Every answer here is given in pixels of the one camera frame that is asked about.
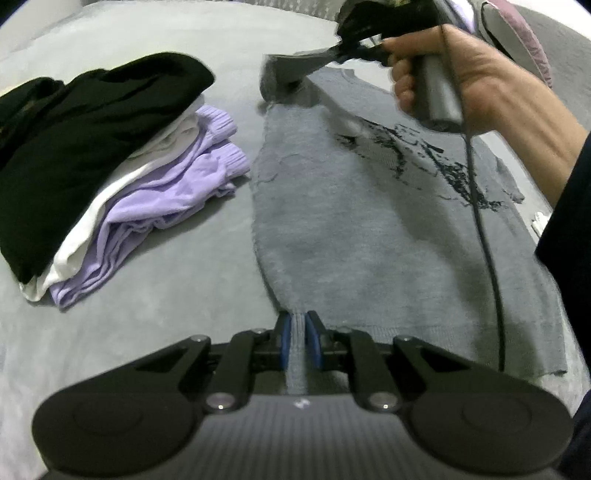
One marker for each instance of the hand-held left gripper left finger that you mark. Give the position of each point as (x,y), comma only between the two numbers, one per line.
(286,339)

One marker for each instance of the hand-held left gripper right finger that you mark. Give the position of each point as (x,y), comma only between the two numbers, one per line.
(312,341)

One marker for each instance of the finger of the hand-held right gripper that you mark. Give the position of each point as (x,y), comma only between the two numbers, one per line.
(355,51)

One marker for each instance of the grey knit sweater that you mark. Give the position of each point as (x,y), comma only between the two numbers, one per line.
(346,230)

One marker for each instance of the person's right forearm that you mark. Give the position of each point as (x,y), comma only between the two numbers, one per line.
(558,143)

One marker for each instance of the person's right hand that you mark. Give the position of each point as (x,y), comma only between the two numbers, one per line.
(498,87)

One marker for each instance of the white printed pillow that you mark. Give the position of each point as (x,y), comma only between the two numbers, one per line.
(464,11)

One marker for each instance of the pink pillow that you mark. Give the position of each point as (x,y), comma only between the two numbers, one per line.
(521,32)

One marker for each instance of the grey velvet bed cover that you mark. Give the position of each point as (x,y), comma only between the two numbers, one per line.
(184,281)

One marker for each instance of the grey quilted blanket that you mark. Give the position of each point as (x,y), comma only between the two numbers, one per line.
(570,60)

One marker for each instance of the white socks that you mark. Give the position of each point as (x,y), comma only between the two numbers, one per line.
(540,224)

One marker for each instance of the folded lilac garment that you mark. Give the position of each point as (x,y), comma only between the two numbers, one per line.
(152,203)

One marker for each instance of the folded white garment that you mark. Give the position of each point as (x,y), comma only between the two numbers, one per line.
(78,240)

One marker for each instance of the folded black garment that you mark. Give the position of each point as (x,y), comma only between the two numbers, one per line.
(69,152)

